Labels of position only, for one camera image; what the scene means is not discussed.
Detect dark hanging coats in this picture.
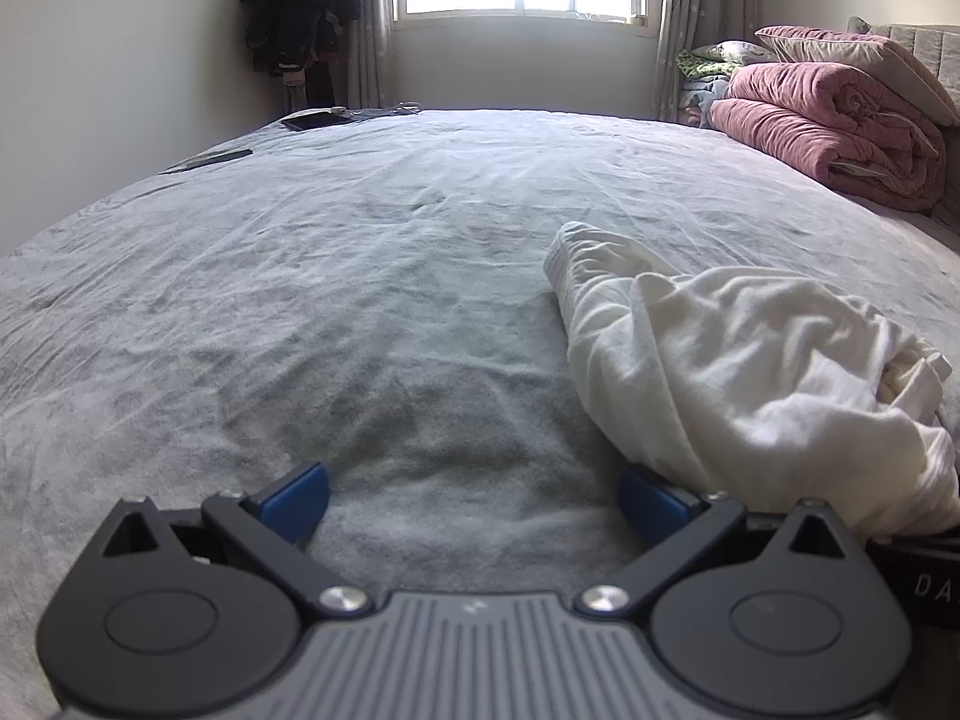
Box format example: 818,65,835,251
240,0,361,80

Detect dark flat phone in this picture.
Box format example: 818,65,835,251
161,149,254,174

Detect pink folded quilt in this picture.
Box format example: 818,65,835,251
709,62,947,212

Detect white pants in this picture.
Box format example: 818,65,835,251
544,221,960,541

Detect black tablet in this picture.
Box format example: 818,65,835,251
281,111,353,131

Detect charging cable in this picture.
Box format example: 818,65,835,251
351,101,425,121

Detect pink pillow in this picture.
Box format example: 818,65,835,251
754,24,960,127

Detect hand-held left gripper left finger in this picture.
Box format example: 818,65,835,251
97,463,374,620

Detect green patterned cloth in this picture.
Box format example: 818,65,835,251
677,41,777,80

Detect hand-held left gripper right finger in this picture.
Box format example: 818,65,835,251
576,463,863,620

